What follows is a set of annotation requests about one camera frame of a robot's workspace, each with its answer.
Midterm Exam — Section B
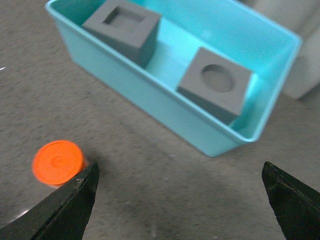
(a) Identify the orange cylinder with white numbers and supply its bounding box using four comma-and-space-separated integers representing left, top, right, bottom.
31, 140, 89, 189

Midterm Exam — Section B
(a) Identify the gray cube with square hole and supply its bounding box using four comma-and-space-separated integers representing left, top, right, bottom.
82, 0, 161, 68

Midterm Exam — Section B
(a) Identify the light blue plastic box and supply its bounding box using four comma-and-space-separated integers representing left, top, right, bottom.
45, 0, 302, 157

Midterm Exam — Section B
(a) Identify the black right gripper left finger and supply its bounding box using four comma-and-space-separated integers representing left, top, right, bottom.
0, 162, 99, 240

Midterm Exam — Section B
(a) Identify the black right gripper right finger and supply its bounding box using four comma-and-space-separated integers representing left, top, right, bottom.
261, 161, 320, 240

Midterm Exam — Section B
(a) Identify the gray cube with round hole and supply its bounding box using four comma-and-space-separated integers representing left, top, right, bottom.
177, 47, 253, 125

